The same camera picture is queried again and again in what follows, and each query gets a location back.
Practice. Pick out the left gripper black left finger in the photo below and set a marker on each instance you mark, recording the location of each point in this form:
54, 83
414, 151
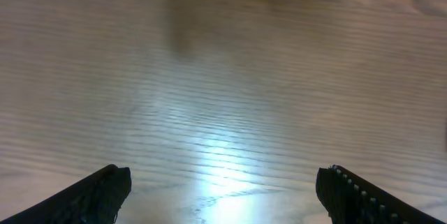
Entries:
96, 199

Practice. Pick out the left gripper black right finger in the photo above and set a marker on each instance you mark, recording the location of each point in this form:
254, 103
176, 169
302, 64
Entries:
350, 199

